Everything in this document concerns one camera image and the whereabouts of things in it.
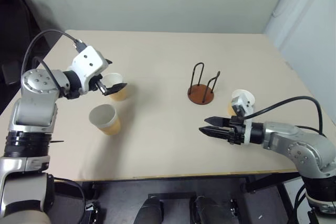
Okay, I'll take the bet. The black elbow cable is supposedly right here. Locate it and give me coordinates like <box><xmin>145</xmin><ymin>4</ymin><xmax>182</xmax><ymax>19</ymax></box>
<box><xmin>52</xmin><ymin>177</ymin><xmax>87</xmax><ymax>224</ymax></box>
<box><xmin>293</xmin><ymin>182</ymin><xmax>313</xmax><ymax>210</ymax></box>

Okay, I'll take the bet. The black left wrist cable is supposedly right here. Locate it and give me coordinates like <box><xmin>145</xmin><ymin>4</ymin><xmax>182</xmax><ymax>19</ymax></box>
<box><xmin>21</xmin><ymin>29</ymin><xmax>88</xmax><ymax>97</ymax></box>

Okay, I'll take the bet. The black wire cup rack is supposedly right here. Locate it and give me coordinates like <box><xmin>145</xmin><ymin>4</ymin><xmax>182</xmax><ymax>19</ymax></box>
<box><xmin>187</xmin><ymin>62</ymin><xmax>222</xmax><ymax>105</ymax></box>

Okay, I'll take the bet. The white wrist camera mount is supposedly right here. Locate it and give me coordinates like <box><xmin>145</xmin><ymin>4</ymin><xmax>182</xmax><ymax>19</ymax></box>
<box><xmin>71</xmin><ymin>45</ymin><xmax>110</xmax><ymax>95</ymax></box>
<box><xmin>230</xmin><ymin>95</ymin><xmax>257</xmax><ymax>145</ymax></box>

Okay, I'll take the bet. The black left elbow cable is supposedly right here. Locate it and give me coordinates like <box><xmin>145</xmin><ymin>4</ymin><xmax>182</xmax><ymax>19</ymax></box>
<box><xmin>52</xmin><ymin>177</ymin><xmax>87</xmax><ymax>224</ymax></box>

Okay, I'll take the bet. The black right elbow cable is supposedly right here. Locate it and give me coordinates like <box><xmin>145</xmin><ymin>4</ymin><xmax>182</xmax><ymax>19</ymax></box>
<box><xmin>293</xmin><ymin>182</ymin><xmax>313</xmax><ymax>210</ymax></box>

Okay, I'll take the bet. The black flat plate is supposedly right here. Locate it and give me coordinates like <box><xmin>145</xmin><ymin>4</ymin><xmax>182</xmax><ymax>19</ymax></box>
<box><xmin>148</xmin><ymin>193</ymin><xmax>201</xmax><ymax>201</ymax></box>

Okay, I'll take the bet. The black metal table frame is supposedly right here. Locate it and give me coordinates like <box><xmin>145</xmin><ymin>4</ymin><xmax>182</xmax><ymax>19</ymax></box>
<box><xmin>78</xmin><ymin>174</ymin><xmax>302</xmax><ymax>224</ymax></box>

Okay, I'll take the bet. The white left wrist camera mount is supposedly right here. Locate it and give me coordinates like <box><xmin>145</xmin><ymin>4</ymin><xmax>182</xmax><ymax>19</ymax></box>
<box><xmin>71</xmin><ymin>45</ymin><xmax>110</xmax><ymax>95</ymax></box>

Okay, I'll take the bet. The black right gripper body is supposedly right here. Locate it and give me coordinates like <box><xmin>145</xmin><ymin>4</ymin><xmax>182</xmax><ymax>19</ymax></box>
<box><xmin>226</xmin><ymin>115</ymin><xmax>248</xmax><ymax>146</ymax></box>

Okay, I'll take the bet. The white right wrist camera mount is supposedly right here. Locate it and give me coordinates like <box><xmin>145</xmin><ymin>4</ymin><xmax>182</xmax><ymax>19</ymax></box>
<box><xmin>230</xmin><ymin>95</ymin><xmax>257</xmax><ymax>145</ymax></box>

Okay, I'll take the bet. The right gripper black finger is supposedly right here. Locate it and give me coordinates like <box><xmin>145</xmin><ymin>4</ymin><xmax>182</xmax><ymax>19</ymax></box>
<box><xmin>198</xmin><ymin>126</ymin><xmax>232</xmax><ymax>141</ymax></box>
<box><xmin>204</xmin><ymin>116</ymin><xmax>232</xmax><ymax>127</ymax></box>

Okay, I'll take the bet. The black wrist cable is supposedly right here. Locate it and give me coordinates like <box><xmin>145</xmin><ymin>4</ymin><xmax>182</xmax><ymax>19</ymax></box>
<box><xmin>21</xmin><ymin>29</ymin><xmax>88</xmax><ymax>97</ymax></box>
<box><xmin>237</xmin><ymin>96</ymin><xmax>328</xmax><ymax>137</ymax></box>

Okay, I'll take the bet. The tan paper cup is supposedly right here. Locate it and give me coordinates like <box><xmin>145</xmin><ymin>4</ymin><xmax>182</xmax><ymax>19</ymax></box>
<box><xmin>88</xmin><ymin>104</ymin><xmax>122</xmax><ymax>136</ymax></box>
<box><xmin>227</xmin><ymin>89</ymin><xmax>256</xmax><ymax>116</ymax></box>
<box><xmin>101</xmin><ymin>72</ymin><xmax>129</xmax><ymax>102</ymax></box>

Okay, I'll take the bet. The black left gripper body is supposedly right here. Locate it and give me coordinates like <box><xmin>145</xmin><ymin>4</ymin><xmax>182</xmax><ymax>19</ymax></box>
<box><xmin>88</xmin><ymin>74</ymin><xmax>106</xmax><ymax>95</ymax></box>

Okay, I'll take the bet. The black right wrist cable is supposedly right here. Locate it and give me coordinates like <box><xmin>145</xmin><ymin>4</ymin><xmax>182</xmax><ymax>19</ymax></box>
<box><xmin>237</xmin><ymin>96</ymin><xmax>328</xmax><ymax>137</ymax></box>

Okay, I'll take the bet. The dark rounded shape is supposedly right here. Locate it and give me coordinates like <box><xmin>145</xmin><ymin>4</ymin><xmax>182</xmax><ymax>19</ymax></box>
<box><xmin>134</xmin><ymin>197</ymin><xmax>164</xmax><ymax>224</ymax></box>

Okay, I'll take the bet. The black office chair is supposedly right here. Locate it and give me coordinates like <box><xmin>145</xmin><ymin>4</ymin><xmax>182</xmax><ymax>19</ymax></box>
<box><xmin>0</xmin><ymin>0</ymin><xmax>36</xmax><ymax>86</ymax></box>

